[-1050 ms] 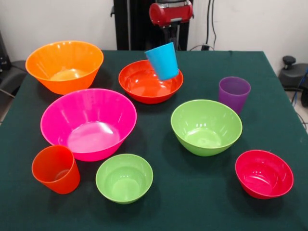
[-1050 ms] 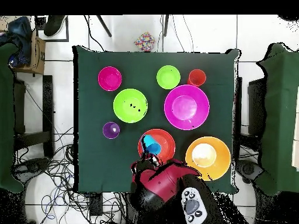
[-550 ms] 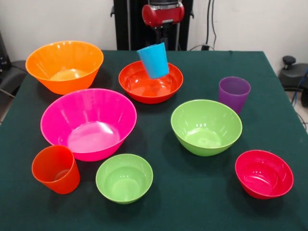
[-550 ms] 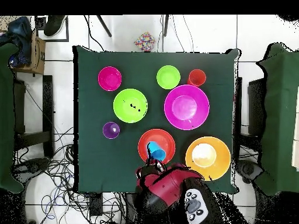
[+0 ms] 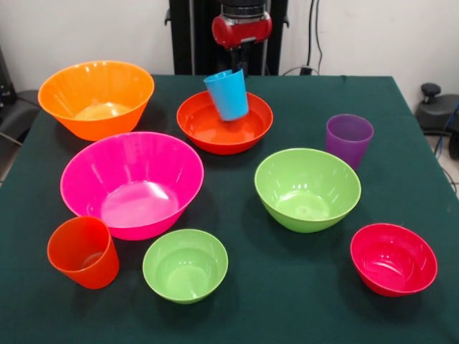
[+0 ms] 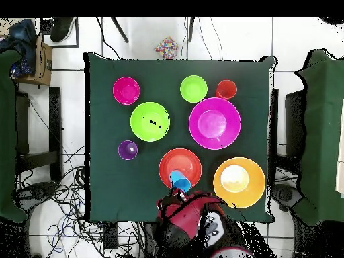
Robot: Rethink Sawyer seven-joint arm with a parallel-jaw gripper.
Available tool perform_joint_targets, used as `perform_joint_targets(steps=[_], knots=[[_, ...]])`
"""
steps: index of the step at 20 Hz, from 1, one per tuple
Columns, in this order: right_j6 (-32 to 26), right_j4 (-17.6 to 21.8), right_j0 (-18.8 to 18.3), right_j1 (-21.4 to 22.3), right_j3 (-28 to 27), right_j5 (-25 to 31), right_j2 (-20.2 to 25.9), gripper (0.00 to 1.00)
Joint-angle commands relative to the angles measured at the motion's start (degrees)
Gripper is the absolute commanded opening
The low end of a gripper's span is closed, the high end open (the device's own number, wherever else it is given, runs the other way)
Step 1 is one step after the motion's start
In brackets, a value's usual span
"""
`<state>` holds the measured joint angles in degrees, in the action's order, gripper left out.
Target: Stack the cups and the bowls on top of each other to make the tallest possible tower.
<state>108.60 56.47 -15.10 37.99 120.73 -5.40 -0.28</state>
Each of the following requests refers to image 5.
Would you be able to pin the red-orange bowl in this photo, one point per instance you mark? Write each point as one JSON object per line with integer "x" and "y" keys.
{"x": 201, "y": 125}

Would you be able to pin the large green bowl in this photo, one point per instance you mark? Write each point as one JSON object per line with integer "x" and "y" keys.
{"x": 305, "y": 193}

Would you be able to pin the black pedestal leg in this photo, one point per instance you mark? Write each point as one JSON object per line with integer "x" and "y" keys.
{"x": 435, "y": 114}
{"x": 21, "y": 111}

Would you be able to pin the large orange bowl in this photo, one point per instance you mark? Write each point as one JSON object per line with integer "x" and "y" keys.
{"x": 93, "y": 89}

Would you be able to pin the large pink bowl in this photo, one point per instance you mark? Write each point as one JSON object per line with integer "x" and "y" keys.
{"x": 132, "y": 179}

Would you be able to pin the blue cup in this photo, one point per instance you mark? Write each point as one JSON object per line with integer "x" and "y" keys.
{"x": 229, "y": 96}

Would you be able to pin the purple cup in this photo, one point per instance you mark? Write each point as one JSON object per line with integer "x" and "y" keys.
{"x": 348, "y": 143}

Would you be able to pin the dark green table cloth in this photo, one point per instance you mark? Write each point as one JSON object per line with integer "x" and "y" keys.
{"x": 251, "y": 322}

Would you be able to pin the small pink bowl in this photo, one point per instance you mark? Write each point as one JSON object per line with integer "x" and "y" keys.
{"x": 392, "y": 261}

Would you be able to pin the red-orange cup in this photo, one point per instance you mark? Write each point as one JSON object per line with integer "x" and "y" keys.
{"x": 86, "y": 265}

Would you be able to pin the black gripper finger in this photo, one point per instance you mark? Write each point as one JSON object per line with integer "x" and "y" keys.
{"x": 235, "y": 59}
{"x": 244, "y": 59}

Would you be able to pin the small green bowl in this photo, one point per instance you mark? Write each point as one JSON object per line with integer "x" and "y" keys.
{"x": 184, "y": 272}

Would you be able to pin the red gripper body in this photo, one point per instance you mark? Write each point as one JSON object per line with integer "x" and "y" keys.
{"x": 244, "y": 32}

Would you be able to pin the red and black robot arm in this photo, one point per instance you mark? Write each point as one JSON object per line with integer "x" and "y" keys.
{"x": 244, "y": 7}

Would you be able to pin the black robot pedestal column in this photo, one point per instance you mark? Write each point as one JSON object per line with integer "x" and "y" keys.
{"x": 193, "y": 36}

